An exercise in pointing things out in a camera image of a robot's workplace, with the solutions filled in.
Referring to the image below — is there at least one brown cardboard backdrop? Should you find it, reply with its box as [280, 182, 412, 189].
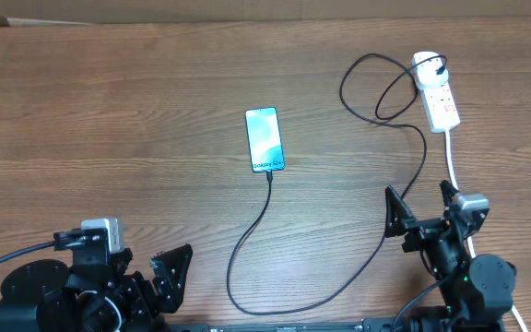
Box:
[0, 0, 531, 26]

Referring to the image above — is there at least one blue Samsung Galaxy smartphone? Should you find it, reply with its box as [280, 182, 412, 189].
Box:
[245, 107, 286, 172]

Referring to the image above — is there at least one black USB charging cable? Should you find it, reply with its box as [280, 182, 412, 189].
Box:
[225, 53, 449, 317]

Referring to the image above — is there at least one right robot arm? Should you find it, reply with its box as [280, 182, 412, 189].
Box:
[383, 180, 517, 331]

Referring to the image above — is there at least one white wall charger plug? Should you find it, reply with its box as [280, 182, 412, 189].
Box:
[411, 51, 449, 90]

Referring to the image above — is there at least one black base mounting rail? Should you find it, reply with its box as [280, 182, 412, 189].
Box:
[162, 318, 505, 332]

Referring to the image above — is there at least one white power strip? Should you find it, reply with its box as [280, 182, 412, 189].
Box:
[419, 80, 460, 133]

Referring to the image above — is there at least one white power strip cord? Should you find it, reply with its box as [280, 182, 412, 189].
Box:
[443, 128, 530, 332]

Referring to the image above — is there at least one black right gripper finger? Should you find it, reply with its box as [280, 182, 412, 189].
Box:
[440, 180, 459, 210]
[383, 185, 417, 238]

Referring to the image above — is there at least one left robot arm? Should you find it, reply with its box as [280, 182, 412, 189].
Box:
[0, 244, 193, 332]

